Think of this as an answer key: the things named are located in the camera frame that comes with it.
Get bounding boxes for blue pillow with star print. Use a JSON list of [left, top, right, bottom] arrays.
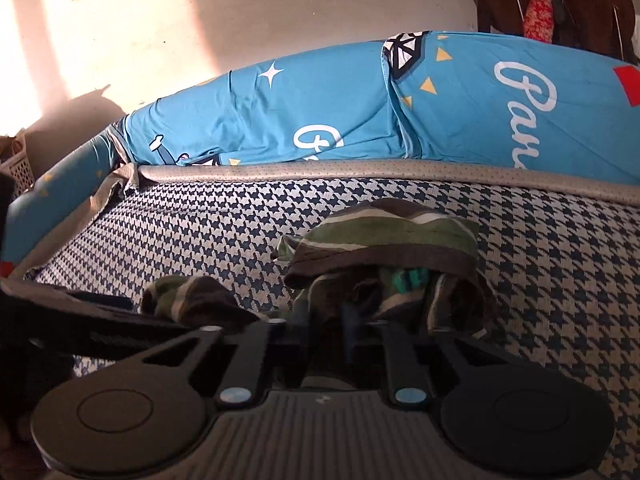
[[107, 42, 426, 167]]

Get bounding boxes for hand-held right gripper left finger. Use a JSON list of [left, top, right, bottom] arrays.
[[137, 310, 315, 408]]

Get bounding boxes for red patterned cloth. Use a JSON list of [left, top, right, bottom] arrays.
[[452, 0, 558, 43]]

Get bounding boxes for white lattice basket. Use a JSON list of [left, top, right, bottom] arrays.
[[0, 132, 37, 198]]

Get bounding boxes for green brown striped t-shirt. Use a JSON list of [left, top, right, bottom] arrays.
[[140, 199, 498, 391]]

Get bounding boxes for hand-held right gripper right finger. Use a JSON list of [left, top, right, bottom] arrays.
[[344, 309, 505, 407]]

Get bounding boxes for houndstooth bed mat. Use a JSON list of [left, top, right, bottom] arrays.
[[20, 157, 640, 480]]

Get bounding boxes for brown wooden chair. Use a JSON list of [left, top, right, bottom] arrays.
[[462, 0, 640, 63]]

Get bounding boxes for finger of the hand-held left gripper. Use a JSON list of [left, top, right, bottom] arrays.
[[60, 287, 190, 361]]

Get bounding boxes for blue pillow with script print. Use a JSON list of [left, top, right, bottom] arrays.
[[382, 30, 640, 186]]

